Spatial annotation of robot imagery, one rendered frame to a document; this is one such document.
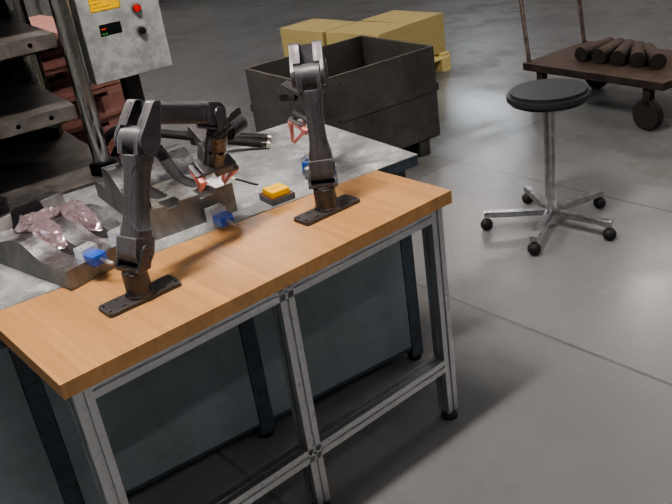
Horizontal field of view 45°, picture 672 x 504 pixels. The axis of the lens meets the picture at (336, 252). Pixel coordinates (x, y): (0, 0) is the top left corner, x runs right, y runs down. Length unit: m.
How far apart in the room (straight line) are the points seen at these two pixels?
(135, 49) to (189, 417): 1.36
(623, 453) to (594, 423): 0.16
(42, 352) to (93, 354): 0.13
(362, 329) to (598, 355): 0.84
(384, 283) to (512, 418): 0.61
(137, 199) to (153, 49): 1.29
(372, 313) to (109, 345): 1.18
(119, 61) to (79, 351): 1.49
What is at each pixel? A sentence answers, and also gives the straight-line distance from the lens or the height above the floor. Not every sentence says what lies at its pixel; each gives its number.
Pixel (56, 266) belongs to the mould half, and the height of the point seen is 0.85.
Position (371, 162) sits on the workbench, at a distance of 2.63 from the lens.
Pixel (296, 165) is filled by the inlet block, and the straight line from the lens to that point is 2.61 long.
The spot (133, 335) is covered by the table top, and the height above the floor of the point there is 0.80.
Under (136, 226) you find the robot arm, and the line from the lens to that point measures 1.96.
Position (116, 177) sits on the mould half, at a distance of 2.55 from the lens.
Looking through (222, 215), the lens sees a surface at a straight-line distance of 2.30.
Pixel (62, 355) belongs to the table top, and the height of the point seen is 0.80.
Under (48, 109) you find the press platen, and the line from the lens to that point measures 3.04.
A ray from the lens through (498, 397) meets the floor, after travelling 2.83.
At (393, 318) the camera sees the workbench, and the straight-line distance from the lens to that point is 2.88.
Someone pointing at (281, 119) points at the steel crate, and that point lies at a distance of 4.75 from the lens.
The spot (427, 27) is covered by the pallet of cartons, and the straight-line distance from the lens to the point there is 6.71.
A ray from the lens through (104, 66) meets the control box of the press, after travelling 3.11.
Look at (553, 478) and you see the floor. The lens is 2.53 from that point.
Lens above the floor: 1.70
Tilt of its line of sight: 26 degrees down
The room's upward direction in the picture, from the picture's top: 8 degrees counter-clockwise
